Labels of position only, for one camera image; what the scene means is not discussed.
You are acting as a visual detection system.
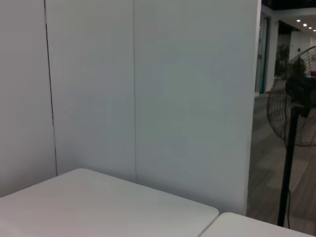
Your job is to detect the black pedestal fan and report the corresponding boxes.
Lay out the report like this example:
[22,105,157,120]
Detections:
[266,45,316,228]

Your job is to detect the tall green indoor plant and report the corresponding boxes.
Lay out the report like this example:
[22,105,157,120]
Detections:
[275,45,291,78]

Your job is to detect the glass office partition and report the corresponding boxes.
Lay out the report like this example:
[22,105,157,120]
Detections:
[256,17,269,94]

